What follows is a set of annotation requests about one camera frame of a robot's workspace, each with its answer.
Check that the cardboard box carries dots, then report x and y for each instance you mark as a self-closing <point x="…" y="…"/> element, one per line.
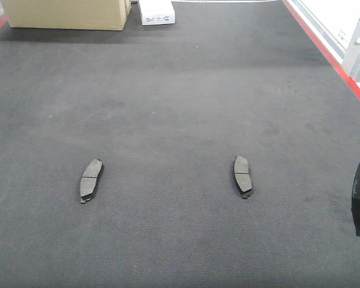
<point x="80" y="14"/>

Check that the red conveyor side rail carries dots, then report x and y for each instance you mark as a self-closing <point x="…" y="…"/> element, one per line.
<point x="323" y="49"/>

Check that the white carton box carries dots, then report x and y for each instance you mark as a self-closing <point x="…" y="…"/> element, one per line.
<point x="156" y="12"/>

